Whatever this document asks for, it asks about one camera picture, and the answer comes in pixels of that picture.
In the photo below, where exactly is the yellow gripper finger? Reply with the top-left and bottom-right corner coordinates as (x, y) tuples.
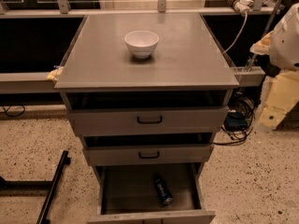
(249, 32), (273, 55)
(257, 71), (299, 131)

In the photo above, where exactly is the blue pepsi can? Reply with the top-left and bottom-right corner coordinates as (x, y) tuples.
(153, 175), (173, 205)

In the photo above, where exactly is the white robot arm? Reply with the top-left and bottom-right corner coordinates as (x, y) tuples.
(250, 4), (299, 131)

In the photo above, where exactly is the top grey drawer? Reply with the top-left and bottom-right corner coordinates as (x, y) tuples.
(68, 106), (228, 136)

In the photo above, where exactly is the grey drawer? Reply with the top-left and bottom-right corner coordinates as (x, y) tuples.
(68, 106), (228, 136)
(87, 163), (215, 224)
(83, 144), (213, 166)

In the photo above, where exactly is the middle grey drawer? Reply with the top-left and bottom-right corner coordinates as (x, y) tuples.
(83, 144), (213, 166)

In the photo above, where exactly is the grey drawer cabinet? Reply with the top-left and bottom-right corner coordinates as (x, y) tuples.
(53, 13), (240, 224)

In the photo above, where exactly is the bottom grey drawer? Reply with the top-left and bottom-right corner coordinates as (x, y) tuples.
(87, 163), (215, 224)

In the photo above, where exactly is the white power strip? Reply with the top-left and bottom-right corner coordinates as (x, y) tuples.
(226, 0), (252, 15)

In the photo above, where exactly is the blue box on floor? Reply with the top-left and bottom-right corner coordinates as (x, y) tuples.
(224, 112), (248, 131)

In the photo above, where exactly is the thin metal pole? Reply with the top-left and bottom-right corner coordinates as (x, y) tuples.
(242, 0), (289, 73)

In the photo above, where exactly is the white ceramic bowl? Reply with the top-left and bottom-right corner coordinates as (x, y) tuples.
(124, 31), (159, 59)

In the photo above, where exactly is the yellow foam corner pad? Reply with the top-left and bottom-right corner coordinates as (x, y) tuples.
(47, 67), (64, 81)

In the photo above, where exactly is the black metal floor stand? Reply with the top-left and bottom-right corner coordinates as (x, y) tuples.
(0, 150), (71, 224)

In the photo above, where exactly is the white power cable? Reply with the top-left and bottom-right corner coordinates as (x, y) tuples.
(221, 10), (249, 55)

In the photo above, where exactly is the black cable bundle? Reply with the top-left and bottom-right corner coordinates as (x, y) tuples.
(213, 96), (256, 147)

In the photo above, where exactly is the grey horizontal rail beam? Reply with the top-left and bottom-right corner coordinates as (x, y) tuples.
(0, 72), (56, 94)

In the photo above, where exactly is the black floor cable left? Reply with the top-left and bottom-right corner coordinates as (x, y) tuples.
(0, 105), (26, 118)

